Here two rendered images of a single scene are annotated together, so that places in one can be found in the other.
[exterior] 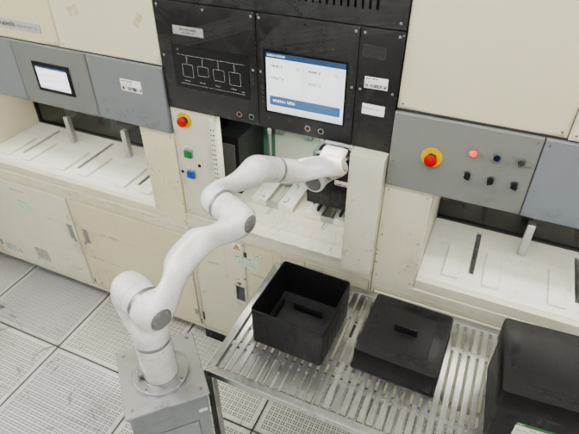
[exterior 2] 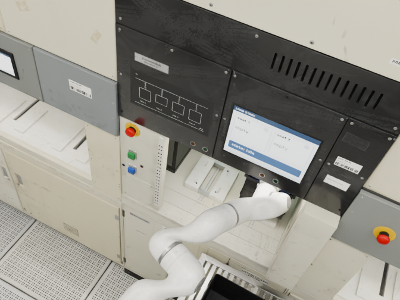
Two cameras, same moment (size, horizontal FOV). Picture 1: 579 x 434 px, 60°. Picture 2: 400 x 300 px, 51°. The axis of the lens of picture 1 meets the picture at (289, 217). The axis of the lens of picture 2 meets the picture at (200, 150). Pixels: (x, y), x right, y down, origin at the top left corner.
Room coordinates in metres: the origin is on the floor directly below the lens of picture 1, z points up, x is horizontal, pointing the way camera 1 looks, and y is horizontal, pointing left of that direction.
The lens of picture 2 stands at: (0.69, 0.26, 2.54)
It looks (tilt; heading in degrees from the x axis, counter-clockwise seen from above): 49 degrees down; 354
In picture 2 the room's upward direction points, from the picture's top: 11 degrees clockwise
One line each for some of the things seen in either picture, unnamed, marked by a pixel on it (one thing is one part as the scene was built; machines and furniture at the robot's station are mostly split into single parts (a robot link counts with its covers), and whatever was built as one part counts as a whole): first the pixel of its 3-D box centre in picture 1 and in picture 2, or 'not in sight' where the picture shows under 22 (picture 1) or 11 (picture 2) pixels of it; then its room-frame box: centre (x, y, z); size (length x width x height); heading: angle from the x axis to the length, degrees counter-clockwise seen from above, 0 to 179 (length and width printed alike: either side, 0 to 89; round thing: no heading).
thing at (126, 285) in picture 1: (140, 308); not in sight; (1.07, 0.47, 1.07); 0.19 x 0.12 x 0.24; 45
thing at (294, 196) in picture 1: (281, 192); (212, 178); (1.94, 0.04, 0.89); 0.22 x 0.21 x 0.04; 156
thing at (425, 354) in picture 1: (403, 338); not in sight; (1.14, -0.41, 0.83); 0.29 x 0.29 x 0.13; 65
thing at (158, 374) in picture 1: (157, 356); not in sight; (1.04, 0.45, 0.85); 0.19 x 0.19 x 0.18
